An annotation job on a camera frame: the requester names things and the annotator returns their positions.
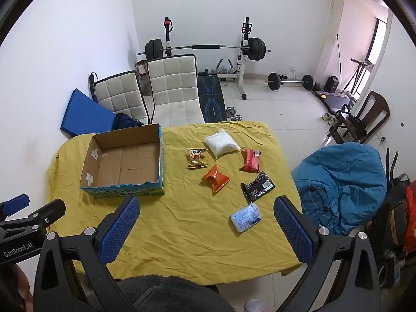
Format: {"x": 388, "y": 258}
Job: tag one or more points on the pale blue tissue packet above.
{"x": 245, "y": 217}

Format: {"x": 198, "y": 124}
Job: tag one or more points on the red snack packet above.
{"x": 250, "y": 161}

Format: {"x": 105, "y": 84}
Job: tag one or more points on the person's dark fleece clothing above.
{"x": 169, "y": 294}

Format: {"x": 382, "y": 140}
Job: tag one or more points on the black speaker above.
{"x": 331, "y": 84}

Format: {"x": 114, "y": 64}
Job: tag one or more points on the yellow tablecloth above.
{"x": 182, "y": 227}

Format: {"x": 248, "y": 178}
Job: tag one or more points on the dark wooden chair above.
{"x": 377, "y": 104}

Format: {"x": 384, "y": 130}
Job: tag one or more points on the black snack packet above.
{"x": 258, "y": 187}

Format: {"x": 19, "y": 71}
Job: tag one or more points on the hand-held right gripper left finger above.
{"x": 122, "y": 230}

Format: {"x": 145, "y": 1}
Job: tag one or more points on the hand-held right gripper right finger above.
{"x": 292, "y": 234}

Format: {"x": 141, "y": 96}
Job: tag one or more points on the white cotton-filled plastic bag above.
{"x": 221, "y": 144}

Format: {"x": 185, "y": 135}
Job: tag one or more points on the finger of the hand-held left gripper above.
{"x": 14, "y": 203}
{"x": 47, "y": 214}

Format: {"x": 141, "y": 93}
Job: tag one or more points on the black treadmill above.
{"x": 334, "y": 99}

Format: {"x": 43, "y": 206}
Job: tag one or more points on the person's left hand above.
{"x": 21, "y": 287}

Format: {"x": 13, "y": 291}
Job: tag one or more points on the printed cardboard box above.
{"x": 130, "y": 162}

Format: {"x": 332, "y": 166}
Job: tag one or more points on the dark blue cloth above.
{"x": 125, "y": 122}

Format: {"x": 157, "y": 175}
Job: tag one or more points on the racked barbell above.
{"x": 208, "y": 46}

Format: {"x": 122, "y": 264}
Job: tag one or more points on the red bag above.
{"x": 410, "y": 214}

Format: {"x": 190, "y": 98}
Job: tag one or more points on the short black barbell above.
{"x": 274, "y": 81}

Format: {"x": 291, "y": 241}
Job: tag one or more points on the blue duvet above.
{"x": 341, "y": 182}

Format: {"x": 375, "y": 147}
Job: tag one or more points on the orange snack packet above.
{"x": 214, "y": 178}

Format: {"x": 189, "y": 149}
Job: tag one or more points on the small white quilted chair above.
{"x": 118, "y": 96}

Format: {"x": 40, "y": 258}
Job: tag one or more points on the large white quilted chair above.
{"x": 175, "y": 84}

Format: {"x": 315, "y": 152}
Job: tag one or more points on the brown stool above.
{"x": 141, "y": 68}

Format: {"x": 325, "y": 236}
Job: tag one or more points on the yellow cartoon snack packet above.
{"x": 196, "y": 159}

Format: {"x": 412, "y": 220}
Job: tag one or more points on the blue foam mat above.
{"x": 84, "y": 113}

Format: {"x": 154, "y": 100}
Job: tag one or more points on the black blue exercise mat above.
{"x": 211, "y": 100}

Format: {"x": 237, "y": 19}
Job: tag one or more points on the chrome dumbbell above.
{"x": 234, "y": 114}

